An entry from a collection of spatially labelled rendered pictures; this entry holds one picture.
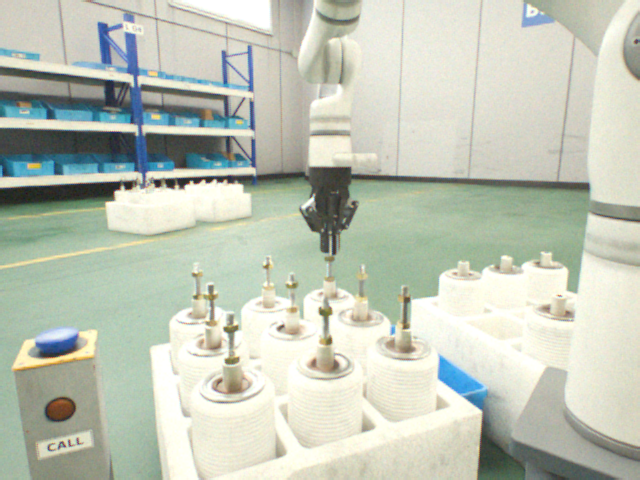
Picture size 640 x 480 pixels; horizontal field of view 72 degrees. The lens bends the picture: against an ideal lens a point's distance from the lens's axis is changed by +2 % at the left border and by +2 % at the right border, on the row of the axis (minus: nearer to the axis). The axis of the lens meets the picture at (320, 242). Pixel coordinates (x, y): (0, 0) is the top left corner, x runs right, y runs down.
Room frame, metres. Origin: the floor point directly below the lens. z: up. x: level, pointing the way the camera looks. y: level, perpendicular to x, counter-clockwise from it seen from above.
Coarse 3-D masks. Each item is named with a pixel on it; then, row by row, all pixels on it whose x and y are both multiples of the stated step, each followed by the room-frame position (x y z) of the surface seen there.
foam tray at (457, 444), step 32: (160, 352) 0.69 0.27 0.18; (160, 384) 0.58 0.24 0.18; (160, 416) 0.52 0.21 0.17; (448, 416) 0.51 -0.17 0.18; (480, 416) 0.52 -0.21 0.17; (160, 448) 0.59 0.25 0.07; (192, 448) 0.49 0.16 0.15; (288, 448) 0.44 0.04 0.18; (320, 448) 0.44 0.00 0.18; (352, 448) 0.44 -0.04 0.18; (384, 448) 0.46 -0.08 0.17; (416, 448) 0.47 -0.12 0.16; (448, 448) 0.50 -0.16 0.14
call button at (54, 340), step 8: (56, 328) 0.44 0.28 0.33; (64, 328) 0.44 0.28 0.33; (72, 328) 0.44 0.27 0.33; (40, 336) 0.42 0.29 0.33; (48, 336) 0.42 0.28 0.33; (56, 336) 0.42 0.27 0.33; (64, 336) 0.42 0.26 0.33; (72, 336) 0.42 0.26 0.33; (40, 344) 0.41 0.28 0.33; (48, 344) 0.41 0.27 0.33; (56, 344) 0.41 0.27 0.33; (64, 344) 0.42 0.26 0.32; (72, 344) 0.43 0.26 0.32; (48, 352) 0.41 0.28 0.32; (56, 352) 0.41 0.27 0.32
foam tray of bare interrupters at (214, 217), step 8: (200, 200) 3.18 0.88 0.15; (208, 200) 3.13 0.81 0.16; (216, 200) 3.13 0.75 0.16; (224, 200) 3.20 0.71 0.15; (232, 200) 3.26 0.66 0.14; (240, 200) 3.33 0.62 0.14; (248, 200) 3.40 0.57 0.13; (200, 208) 3.18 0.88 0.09; (208, 208) 3.13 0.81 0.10; (216, 208) 3.13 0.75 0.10; (224, 208) 3.19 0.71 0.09; (232, 208) 3.26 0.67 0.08; (240, 208) 3.33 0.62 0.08; (248, 208) 3.40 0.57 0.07; (200, 216) 3.19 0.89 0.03; (208, 216) 3.14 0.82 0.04; (216, 216) 3.13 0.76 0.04; (224, 216) 3.19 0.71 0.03; (232, 216) 3.26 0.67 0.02; (240, 216) 3.32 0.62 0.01; (248, 216) 3.40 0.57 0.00
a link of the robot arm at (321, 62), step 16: (320, 16) 0.69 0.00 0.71; (320, 32) 0.70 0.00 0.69; (336, 32) 0.70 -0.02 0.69; (352, 32) 0.71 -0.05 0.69; (304, 48) 0.74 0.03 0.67; (320, 48) 0.71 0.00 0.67; (336, 48) 0.74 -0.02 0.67; (304, 64) 0.74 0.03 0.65; (320, 64) 0.74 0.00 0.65; (336, 64) 0.74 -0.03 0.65; (304, 80) 0.77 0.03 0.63; (320, 80) 0.75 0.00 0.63; (336, 80) 0.76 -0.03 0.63
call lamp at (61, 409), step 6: (54, 402) 0.39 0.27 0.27; (60, 402) 0.39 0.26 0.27; (66, 402) 0.40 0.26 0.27; (48, 408) 0.39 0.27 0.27; (54, 408) 0.39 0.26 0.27; (60, 408) 0.39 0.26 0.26; (66, 408) 0.40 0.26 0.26; (72, 408) 0.40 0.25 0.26; (48, 414) 0.39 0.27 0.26; (54, 414) 0.39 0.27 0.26; (60, 414) 0.39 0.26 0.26; (66, 414) 0.40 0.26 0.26
